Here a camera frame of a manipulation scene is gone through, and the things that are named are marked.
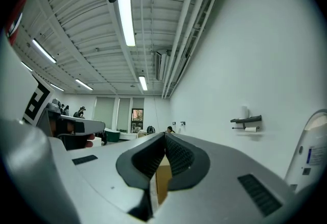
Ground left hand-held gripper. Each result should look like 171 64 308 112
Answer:
38 98 106 152

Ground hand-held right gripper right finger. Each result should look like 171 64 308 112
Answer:
152 132 309 224

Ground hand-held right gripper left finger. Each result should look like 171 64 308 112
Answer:
67 132 167 221

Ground black toilet paper holder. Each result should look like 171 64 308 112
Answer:
230 114 263 132

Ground person's left hand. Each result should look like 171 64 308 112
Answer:
84 134 96 149

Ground green tub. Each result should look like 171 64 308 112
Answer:
104 128 121 142

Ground window with roller blinds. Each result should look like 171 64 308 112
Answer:
93 96 145 134

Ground brown cardboard box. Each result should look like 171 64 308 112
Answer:
155 156 173 205

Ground white rounded appliance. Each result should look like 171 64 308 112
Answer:
284 109 327 194

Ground white ceiling air conditioner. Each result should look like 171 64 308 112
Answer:
152 49 171 81

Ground person's red clothing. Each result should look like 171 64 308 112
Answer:
4 0 35 45

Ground white ceiling pipes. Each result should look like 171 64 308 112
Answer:
161 0 232 99

